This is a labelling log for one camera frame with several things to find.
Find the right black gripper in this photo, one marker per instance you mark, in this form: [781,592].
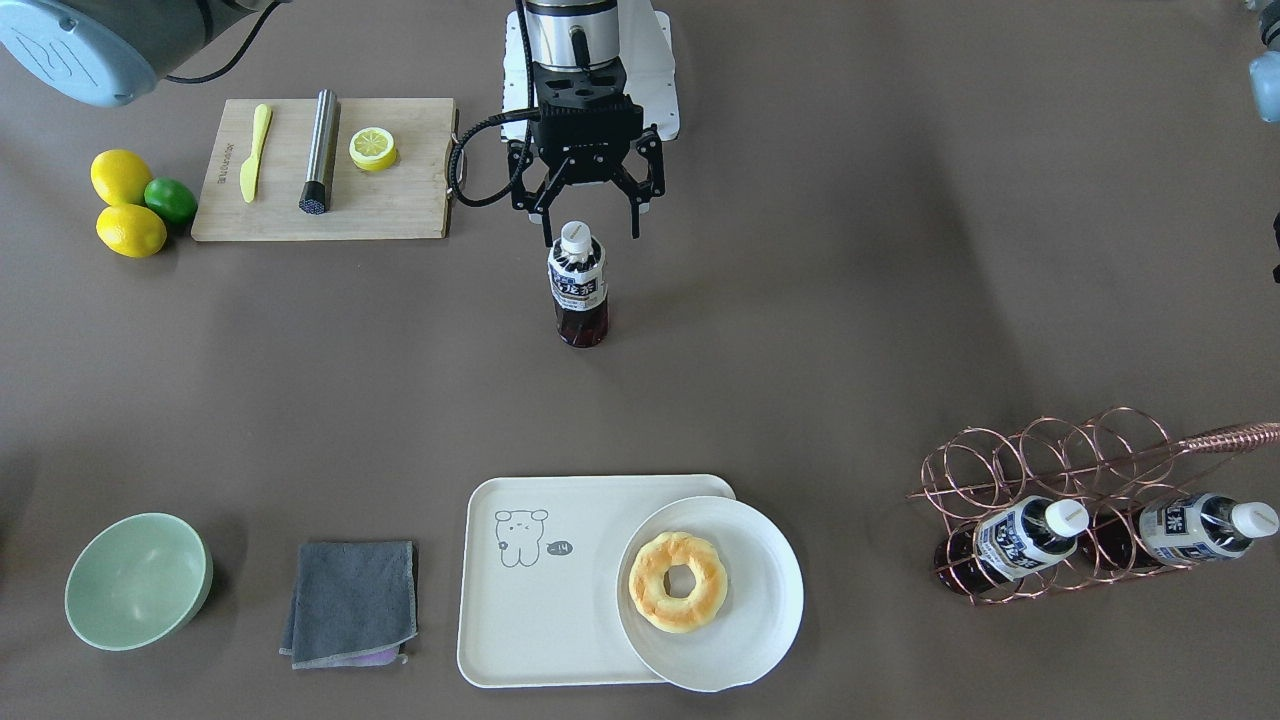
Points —
[587,161]

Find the grey folded cloth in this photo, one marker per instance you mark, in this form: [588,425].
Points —
[353,605]

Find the donut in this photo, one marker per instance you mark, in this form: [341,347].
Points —
[647,582]

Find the yellow lemon lower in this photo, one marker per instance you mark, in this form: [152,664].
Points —
[131,230]

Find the cream tray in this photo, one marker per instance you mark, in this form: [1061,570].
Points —
[539,584]

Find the yellow plastic knife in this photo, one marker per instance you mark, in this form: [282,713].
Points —
[249,171]

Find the white plate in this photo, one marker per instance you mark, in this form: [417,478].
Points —
[757,623]

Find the yellow lemon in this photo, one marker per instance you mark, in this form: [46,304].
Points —
[131,230]
[120,177]

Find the tea bottle top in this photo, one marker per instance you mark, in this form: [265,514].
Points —
[576,272]

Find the tea bottle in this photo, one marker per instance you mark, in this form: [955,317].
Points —
[1032,535]
[1178,532]
[576,272]

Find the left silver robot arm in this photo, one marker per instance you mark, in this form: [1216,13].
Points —
[1264,70]

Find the half lemon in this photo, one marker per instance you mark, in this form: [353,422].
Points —
[373,149]

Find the yellow lemon upper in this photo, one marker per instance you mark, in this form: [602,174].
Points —
[120,177]

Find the tea bottle front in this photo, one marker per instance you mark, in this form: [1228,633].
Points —
[1178,532]
[1032,535]

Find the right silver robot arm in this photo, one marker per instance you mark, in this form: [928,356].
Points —
[107,53]

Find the green bowl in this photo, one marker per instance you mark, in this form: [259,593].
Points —
[137,582]

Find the steel muddler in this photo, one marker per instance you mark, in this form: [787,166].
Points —
[316,195]

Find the copper wire bottle rack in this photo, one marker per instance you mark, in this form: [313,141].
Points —
[1114,462]

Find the green lime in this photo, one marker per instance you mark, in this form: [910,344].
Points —
[171,200]

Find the wooden cutting board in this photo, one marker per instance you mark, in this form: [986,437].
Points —
[404,202]

